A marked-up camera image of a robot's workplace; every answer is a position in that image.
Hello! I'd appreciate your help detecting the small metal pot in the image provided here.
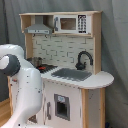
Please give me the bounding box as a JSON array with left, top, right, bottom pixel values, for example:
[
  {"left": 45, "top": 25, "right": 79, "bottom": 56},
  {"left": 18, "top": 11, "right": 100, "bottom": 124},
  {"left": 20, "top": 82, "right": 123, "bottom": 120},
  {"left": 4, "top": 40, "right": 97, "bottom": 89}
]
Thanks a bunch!
[{"left": 28, "top": 57, "right": 42, "bottom": 67}]

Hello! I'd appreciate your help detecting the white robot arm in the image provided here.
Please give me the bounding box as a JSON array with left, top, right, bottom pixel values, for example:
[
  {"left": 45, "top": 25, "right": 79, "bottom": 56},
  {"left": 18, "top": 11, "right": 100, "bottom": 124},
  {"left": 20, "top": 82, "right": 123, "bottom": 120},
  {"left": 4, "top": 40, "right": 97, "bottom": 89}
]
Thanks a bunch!
[{"left": 0, "top": 44, "right": 43, "bottom": 128}]

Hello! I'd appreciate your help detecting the wooden toy kitchen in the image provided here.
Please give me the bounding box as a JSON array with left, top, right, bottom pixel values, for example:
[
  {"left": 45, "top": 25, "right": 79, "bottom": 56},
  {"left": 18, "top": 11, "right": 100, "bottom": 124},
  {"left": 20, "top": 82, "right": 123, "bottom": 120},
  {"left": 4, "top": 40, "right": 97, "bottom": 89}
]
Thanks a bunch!
[{"left": 10, "top": 11, "right": 114, "bottom": 128}]

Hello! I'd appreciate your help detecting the grey toy sink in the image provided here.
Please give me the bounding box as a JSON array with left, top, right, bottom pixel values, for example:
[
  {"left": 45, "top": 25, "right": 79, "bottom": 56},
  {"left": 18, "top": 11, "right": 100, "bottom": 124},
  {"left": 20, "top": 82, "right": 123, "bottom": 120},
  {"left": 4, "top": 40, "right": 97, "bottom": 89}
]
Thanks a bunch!
[{"left": 52, "top": 68, "right": 92, "bottom": 81}]

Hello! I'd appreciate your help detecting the black toy faucet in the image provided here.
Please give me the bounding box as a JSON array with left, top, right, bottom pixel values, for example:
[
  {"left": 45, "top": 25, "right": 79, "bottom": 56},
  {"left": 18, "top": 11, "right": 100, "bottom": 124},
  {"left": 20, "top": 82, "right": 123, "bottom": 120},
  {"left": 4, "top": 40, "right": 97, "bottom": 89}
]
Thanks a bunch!
[{"left": 75, "top": 51, "right": 93, "bottom": 70}]

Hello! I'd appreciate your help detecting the black toy stovetop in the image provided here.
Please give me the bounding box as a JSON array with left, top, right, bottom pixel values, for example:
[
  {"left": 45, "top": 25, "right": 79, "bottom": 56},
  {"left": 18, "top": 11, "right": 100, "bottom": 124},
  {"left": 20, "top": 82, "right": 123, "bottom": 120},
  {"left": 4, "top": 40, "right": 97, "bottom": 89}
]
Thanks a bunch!
[{"left": 37, "top": 64, "right": 55, "bottom": 73}]

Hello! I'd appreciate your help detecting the toy dishwasher door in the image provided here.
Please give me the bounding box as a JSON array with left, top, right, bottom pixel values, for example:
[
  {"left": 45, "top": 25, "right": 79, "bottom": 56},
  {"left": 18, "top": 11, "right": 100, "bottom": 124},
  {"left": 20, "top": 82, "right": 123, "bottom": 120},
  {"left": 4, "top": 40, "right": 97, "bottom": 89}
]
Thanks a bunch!
[{"left": 54, "top": 94, "right": 70, "bottom": 120}]

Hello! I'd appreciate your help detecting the toy microwave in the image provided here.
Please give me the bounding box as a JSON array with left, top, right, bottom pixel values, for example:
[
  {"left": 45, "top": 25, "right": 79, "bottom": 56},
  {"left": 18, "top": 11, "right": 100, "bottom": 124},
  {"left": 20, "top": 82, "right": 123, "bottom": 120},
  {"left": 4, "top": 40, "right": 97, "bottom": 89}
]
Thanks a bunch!
[{"left": 54, "top": 15, "right": 92, "bottom": 34}]

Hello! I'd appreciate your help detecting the grey range hood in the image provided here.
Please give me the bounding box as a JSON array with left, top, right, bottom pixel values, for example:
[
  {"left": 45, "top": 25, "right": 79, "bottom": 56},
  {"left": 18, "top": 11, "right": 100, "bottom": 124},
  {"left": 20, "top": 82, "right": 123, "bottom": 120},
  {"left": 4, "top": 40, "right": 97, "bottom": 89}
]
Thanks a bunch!
[{"left": 24, "top": 16, "right": 52, "bottom": 34}]

